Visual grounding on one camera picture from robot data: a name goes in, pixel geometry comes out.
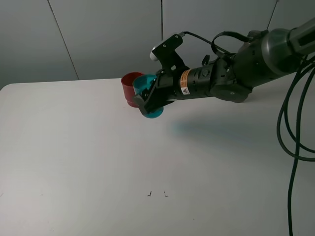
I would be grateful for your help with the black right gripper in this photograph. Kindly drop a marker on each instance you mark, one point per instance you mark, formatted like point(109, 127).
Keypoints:
point(185, 84)

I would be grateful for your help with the teal translucent plastic cup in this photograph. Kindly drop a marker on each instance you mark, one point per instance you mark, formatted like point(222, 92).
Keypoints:
point(144, 82)

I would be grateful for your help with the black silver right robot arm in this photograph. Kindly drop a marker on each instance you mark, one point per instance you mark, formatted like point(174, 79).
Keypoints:
point(264, 57)

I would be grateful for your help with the red plastic cup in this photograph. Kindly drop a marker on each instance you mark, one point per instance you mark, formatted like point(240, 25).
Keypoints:
point(127, 83)

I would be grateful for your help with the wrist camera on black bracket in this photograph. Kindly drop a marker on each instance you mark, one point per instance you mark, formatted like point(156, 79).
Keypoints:
point(165, 53)

